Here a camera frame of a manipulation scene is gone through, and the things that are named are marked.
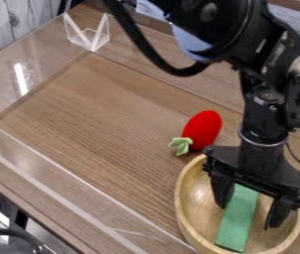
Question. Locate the clear acrylic corner bracket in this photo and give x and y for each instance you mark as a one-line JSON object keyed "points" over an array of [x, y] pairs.
{"points": [[87, 38]]}

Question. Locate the brown wooden bowl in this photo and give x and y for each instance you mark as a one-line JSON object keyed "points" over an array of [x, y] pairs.
{"points": [[200, 216]]}

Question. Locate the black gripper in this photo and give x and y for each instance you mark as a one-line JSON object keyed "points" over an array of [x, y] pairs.
{"points": [[280, 183]]}

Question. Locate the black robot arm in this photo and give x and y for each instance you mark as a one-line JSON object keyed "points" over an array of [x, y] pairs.
{"points": [[237, 31]]}

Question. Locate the clear acrylic tray wall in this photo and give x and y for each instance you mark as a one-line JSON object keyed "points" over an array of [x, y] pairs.
{"points": [[87, 118]]}

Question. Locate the red plush strawberry toy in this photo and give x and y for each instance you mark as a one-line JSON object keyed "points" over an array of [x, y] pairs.
{"points": [[200, 133]]}

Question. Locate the green rectangular block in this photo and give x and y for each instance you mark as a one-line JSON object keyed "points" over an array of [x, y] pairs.
{"points": [[235, 226]]}

